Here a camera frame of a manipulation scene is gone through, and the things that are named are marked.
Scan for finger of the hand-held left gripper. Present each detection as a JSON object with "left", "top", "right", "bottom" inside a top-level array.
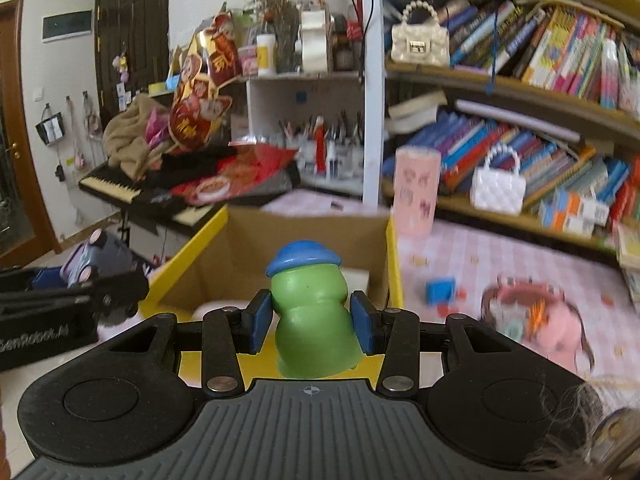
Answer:
[
  {"left": 0, "top": 271, "right": 151, "bottom": 323},
  {"left": 0, "top": 266, "right": 68, "bottom": 291}
]

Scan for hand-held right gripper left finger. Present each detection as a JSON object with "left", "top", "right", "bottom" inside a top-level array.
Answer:
[{"left": 100, "top": 289, "right": 273, "bottom": 397}]

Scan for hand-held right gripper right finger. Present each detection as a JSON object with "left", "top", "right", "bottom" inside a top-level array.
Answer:
[{"left": 350, "top": 290, "right": 538, "bottom": 397}]

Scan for purple toy car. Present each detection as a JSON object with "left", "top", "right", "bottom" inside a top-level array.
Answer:
[{"left": 59, "top": 227, "right": 148, "bottom": 322}]

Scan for cream cube block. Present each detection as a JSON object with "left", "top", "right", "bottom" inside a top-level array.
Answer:
[{"left": 342, "top": 268, "right": 372, "bottom": 303}]

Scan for green toy figure blue cap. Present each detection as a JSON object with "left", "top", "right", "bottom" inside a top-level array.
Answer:
[{"left": 266, "top": 240, "right": 363, "bottom": 380}]

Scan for yellow cardboard box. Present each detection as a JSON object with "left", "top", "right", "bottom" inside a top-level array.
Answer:
[{"left": 140, "top": 205, "right": 405, "bottom": 386}]

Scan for small blue toy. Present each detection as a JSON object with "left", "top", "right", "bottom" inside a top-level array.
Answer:
[{"left": 425, "top": 276, "right": 458, "bottom": 307}]

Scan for pink plush doll brown hair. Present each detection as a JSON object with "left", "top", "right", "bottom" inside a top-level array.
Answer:
[{"left": 481, "top": 274, "right": 596, "bottom": 376}]

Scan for brown framed glass door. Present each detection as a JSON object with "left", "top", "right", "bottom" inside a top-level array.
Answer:
[{"left": 0, "top": 0, "right": 63, "bottom": 268}]

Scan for black electronic keyboard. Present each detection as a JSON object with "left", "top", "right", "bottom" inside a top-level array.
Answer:
[{"left": 77, "top": 162, "right": 221, "bottom": 226}]

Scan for pink checked printed tablecloth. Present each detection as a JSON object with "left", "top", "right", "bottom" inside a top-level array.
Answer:
[{"left": 260, "top": 187, "right": 640, "bottom": 391}]

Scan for black fuzzy cloth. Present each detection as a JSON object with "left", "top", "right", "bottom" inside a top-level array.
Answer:
[{"left": 160, "top": 145, "right": 236, "bottom": 181}]

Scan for pink cartoon canister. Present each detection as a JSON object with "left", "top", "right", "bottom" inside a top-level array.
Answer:
[{"left": 392, "top": 146, "right": 442, "bottom": 238}]

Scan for beige towel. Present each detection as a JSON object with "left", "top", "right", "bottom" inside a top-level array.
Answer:
[{"left": 102, "top": 94, "right": 173, "bottom": 181}]

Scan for small hanging bag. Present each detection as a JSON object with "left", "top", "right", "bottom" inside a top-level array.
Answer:
[{"left": 40, "top": 105, "right": 66, "bottom": 147}]

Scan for red foil snack bags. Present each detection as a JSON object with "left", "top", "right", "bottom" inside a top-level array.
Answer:
[{"left": 172, "top": 140, "right": 301, "bottom": 206}]

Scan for cups of pens and brushes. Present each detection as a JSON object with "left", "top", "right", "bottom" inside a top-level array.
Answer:
[{"left": 277, "top": 110, "right": 366, "bottom": 181}]

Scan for red gold paper decoration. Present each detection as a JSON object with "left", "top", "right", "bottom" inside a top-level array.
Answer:
[{"left": 167, "top": 12, "right": 241, "bottom": 151}]

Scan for red tassel ornament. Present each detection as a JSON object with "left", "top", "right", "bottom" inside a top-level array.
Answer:
[{"left": 312, "top": 116, "right": 328, "bottom": 171}]

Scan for thick books lying flat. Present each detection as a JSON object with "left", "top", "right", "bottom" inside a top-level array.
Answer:
[{"left": 386, "top": 90, "right": 449, "bottom": 134}]

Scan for white cubby shelf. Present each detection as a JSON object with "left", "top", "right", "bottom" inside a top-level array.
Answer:
[{"left": 245, "top": 71, "right": 368, "bottom": 196}]

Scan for orange blue carton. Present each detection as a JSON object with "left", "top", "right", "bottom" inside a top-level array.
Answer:
[
  {"left": 537, "top": 200, "right": 596, "bottom": 238},
  {"left": 550, "top": 187, "right": 613, "bottom": 226}
]

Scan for small hanging plush charms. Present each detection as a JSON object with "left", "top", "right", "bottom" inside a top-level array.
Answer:
[{"left": 112, "top": 52, "right": 132, "bottom": 83}]

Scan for row of blue-spined books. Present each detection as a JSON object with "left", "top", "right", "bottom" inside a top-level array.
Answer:
[{"left": 435, "top": 110, "right": 640, "bottom": 221}]

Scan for rolled white paper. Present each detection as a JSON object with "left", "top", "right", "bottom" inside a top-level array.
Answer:
[{"left": 454, "top": 98, "right": 583, "bottom": 145}]

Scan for small pink box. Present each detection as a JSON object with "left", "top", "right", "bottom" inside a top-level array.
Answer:
[{"left": 238, "top": 45, "right": 259, "bottom": 75}]

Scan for white bottle yellow label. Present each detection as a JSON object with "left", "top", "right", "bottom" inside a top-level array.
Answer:
[{"left": 256, "top": 34, "right": 277, "bottom": 76}]

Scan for wooden bookshelf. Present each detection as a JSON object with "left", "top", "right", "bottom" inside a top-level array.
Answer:
[{"left": 382, "top": 0, "right": 640, "bottom": 261}]

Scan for dark wooden door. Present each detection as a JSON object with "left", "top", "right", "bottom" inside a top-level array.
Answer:
[{"left": 94, "top": 0, "right": 171, "bottom": 128}]

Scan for brown glass bottle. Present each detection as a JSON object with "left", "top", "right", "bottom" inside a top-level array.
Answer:
[{"left": 334, "top": 35, "right": 353, "bottom": 72}]

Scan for pile of books and papers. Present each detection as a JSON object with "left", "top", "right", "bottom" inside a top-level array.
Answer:
[{"left": 615, "top": 222, "right": 640, "bottom": 306}]

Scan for large cream tape roll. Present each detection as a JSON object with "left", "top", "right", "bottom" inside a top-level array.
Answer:
[{"left": 299, "top": 7, "right": 331, "bottom": 75}]

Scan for row of thin colourful books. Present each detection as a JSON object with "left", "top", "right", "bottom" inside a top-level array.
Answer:
[{"left": 445, "top": 0, "right": 640, "bottom": 111}]

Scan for white quilted pearl-handle handbag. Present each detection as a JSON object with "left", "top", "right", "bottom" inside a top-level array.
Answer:
[{"left": 470, "top": 142, "right": 527, "bottom": 213}]

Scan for white shelf post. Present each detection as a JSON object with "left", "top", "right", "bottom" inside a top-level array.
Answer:
[{"left": 359, "top": 0, "right": 388, "bottom": 208}]

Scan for cream quilted pearl-handle handbag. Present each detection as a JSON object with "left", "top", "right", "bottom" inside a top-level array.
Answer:
[{"left": 391, "top": 1, "right": 450, "bottom": 67}]

